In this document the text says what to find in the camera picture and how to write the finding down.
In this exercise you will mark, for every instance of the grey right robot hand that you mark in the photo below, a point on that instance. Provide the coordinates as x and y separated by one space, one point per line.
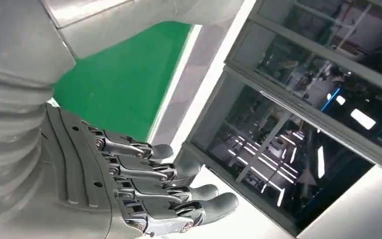
85 171

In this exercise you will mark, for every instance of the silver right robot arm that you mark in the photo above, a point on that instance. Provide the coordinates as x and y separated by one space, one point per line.
9 132

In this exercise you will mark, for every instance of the dark framed glass window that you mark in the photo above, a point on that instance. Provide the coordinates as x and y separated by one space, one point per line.
276 148

